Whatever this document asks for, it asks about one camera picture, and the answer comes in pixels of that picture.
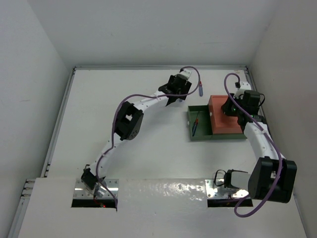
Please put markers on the white front cover board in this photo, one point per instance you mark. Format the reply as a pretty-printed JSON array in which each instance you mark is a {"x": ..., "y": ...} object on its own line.
[{"x": 151, "y": 208}]

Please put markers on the green drawer box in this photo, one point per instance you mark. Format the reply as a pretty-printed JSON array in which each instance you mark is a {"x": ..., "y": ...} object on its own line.
[{"x": 204, "y": 130}]

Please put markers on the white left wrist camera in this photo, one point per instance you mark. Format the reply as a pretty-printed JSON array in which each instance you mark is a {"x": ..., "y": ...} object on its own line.
[{"x": 185, "y": 73}]

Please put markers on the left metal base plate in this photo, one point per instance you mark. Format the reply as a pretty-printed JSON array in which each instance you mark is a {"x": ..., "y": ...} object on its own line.
[{"x": 82, "y": 192}]

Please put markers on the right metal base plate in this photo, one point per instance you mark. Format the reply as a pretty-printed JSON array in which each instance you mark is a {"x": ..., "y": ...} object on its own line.
[{"x": 214, "y": 192}]

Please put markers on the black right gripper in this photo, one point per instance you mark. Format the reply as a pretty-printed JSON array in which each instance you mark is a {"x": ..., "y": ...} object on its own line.
[{"x": 226, "y": 108}]

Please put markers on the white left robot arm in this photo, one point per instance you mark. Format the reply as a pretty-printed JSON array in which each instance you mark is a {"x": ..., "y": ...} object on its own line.
[{"x": 128, "y": 119}]

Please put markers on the metal base plate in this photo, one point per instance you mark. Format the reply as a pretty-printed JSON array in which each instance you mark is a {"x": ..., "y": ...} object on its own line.
[
  {"x": 214, "y": 192},
  {"x": 82, "y": 192}
]

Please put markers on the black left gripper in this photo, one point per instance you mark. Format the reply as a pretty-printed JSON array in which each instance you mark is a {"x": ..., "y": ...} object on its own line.
[{"x": 185, "y": 88}]

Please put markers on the salmon red drawer box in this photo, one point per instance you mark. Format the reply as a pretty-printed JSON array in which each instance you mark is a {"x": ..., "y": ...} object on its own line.
[{"x": 220, "y": 123}]

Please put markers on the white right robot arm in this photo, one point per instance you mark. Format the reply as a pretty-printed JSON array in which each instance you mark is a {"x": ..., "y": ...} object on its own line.
[{"x": 272, "y": 170}]

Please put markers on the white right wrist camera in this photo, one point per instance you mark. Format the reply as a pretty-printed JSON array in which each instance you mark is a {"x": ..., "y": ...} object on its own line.
[{"x": 244, "y": 85}]

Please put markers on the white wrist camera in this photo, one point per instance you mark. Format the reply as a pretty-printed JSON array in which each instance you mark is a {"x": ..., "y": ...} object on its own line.
[
  {"x": 185, "y": 73},
  {"x": 244, "y": 85}
]

